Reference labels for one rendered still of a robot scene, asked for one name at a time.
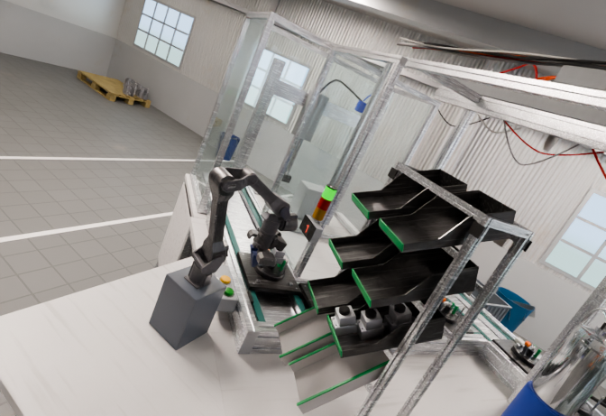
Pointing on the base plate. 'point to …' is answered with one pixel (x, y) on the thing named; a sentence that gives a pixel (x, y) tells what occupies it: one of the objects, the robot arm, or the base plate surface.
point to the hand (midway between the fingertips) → (256, 258)
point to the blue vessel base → (527, 404)
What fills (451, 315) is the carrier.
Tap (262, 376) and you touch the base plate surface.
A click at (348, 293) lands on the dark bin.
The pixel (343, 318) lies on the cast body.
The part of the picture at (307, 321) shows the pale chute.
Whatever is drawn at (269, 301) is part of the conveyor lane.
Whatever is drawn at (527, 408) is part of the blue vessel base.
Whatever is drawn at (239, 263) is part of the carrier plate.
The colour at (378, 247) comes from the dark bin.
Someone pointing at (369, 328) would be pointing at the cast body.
